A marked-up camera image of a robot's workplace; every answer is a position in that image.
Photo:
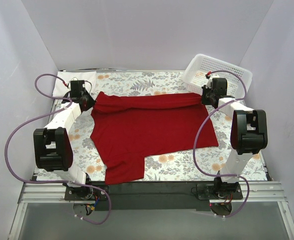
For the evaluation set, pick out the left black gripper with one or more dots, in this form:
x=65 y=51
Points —
x=87 y=102

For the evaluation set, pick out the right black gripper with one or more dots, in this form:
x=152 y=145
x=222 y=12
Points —
x=206 y=96

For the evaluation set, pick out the red t-shirt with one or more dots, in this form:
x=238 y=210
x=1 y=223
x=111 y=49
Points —
x=127 y=129

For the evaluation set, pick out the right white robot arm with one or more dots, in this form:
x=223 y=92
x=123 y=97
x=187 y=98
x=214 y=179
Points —
x=248 y=134

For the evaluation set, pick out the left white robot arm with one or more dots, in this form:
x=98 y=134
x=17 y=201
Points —
x=52 y=146

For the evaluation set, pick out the white plastic basket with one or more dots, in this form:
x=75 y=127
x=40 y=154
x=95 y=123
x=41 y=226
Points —
x=238 y=78

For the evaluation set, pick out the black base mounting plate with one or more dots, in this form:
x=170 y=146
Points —
x=156 y=195

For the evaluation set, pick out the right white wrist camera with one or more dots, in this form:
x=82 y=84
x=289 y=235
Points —
x=211 y=75

